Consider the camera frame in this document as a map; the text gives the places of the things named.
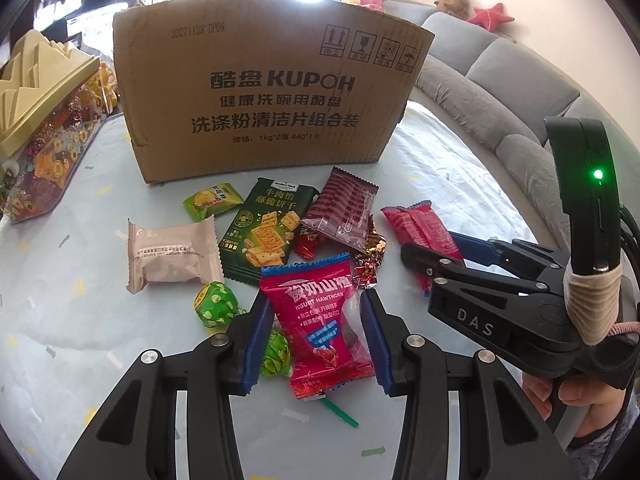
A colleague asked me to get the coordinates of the person's right hand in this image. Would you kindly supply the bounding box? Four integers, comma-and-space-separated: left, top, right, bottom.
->
520, 375, 638, 449

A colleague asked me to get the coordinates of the maroon striped snack packet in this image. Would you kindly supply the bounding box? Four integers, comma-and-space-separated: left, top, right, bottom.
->
300, 166, 380, 257

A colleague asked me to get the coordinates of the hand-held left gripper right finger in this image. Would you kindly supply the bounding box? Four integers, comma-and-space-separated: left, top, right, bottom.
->
360, 289, 583, 480

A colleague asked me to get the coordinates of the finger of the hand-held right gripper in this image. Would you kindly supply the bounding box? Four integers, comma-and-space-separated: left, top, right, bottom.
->
400, 241, 549, 298
447, 230, 569, 284

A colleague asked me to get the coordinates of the red star plush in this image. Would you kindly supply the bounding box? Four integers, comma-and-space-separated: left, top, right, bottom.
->
467, 2, 516, 34

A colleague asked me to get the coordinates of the green foil ball lollipop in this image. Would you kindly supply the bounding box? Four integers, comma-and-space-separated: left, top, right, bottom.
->
193, 280, 247, 329
259, 329, 294, 377

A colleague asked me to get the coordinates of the grey sectional sofa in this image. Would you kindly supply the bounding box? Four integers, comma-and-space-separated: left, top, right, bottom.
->
380, 0, 640, 271

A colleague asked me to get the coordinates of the green lollipop stick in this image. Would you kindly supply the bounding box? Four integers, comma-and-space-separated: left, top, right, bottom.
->
319, 395, 360, 430

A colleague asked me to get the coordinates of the yellow castle-shaped candy container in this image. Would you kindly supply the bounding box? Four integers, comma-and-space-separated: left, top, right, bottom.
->
0, 29, 119, 227

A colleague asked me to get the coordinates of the pink snack packet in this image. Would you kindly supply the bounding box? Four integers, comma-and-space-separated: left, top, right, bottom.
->
259, 252, 377, 401

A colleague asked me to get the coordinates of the small red wrapped candy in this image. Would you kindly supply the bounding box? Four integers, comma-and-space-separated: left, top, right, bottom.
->
292, 229, 322, 261

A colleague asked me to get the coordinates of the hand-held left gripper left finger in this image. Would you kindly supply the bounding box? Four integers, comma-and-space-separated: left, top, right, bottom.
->
56, 290, 274, 480

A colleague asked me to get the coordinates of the brown gold foil candy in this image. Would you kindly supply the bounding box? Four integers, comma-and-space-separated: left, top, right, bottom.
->
366, 214, 389, 262

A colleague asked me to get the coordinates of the small yellow-green candy packet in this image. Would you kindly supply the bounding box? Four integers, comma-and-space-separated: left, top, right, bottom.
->
182, 182, 245, 222

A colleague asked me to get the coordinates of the shiny foil wrapped candy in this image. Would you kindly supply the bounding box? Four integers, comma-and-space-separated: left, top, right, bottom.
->
352, 254, 384, 289

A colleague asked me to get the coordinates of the dark green cracker packet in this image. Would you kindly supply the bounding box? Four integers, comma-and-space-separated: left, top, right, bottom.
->
221, 176, 320, 289

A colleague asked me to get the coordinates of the brown cardboard box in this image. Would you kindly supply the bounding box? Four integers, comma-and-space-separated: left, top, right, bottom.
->
112, 0, 435, 186

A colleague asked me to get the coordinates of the yellow toy figure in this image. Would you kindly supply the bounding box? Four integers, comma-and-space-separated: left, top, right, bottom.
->
93, 60, 120, 111

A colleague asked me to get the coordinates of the red snack packet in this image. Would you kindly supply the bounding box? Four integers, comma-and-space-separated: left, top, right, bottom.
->
381, 201, 467, 297

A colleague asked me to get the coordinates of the beige snack packet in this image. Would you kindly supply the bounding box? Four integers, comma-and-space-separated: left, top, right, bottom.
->
125, 215, 225, 295

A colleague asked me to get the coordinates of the brown bear plush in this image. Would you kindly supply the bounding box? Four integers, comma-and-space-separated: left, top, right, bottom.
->
433, 0, 471, 20

